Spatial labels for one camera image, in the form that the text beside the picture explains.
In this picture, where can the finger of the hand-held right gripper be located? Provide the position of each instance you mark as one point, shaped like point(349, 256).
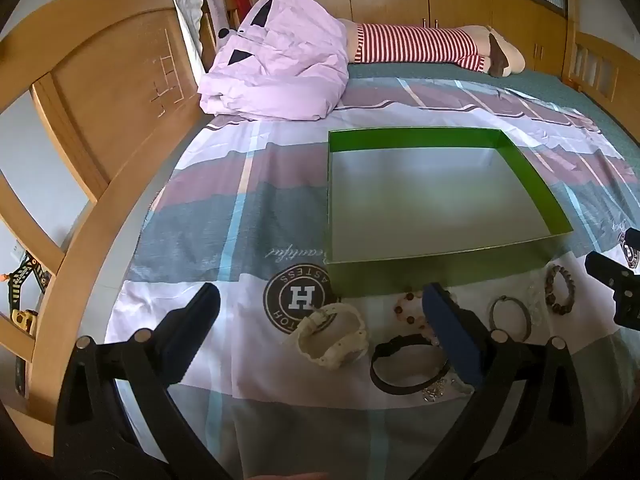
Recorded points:
point(629, 307)
point(607, 269)

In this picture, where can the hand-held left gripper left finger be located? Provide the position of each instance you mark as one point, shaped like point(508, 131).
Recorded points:
point(200, 312)

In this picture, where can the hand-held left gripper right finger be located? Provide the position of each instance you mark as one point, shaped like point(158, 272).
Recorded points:
point(450, 332)

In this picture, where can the silver bangle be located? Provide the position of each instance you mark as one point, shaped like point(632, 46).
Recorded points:
point(491, 315)

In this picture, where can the black wristwatch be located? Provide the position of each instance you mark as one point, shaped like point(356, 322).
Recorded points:
point(380, 380)

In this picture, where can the green cardboard box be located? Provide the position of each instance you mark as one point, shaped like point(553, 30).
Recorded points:
point(425, 200)

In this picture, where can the printed plaid bed sheet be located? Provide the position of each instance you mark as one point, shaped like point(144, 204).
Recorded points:
point(210, 200)

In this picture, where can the yellow black tool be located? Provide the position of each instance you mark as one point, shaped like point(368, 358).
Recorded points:
point(22, 280)

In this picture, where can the teal bed cover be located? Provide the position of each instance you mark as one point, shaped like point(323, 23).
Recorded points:
point(550, 90)

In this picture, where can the wooden footboard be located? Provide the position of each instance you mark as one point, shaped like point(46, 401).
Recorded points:
point(595, 50)

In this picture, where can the wooden headboard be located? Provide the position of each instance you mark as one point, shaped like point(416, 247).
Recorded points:
point(110, 100)

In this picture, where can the pink quilt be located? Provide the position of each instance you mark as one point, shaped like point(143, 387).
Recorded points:
point(280, 70)

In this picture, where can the red striped plush toy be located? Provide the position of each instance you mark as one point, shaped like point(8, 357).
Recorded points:
point(415, 45)

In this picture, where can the white cloth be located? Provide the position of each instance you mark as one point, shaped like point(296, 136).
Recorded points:
point(185, 10)

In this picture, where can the red cloth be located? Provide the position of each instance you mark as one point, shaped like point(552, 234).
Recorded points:
point(241, 2)

